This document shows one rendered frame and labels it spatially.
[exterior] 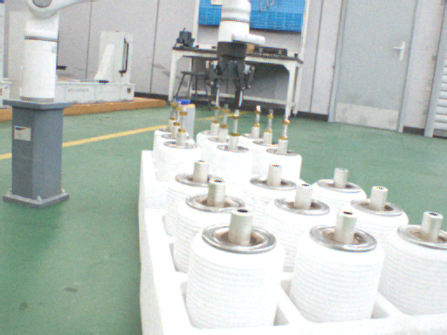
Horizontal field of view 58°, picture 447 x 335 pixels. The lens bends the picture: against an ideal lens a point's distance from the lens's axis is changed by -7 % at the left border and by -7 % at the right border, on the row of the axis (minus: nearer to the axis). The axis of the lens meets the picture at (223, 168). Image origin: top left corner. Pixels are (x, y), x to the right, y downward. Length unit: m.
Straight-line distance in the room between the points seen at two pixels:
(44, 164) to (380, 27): 5.19
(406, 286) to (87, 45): 6.98
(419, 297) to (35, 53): 1.10
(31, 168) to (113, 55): 3.46
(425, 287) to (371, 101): 5.44
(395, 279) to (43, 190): 1.02
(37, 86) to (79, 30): 6.15
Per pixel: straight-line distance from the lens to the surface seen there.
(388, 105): 5.93
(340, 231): 0.47
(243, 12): 1.07
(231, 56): 1.06
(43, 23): 1.34
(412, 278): 0.52
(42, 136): 1.27
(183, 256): 0.53
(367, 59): 5.93
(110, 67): 4.64
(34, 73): 1.28
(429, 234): 0.54
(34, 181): 1.29
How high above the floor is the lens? 0.41
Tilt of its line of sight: 12 degrees down
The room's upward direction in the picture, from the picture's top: 6 degrees clockwise
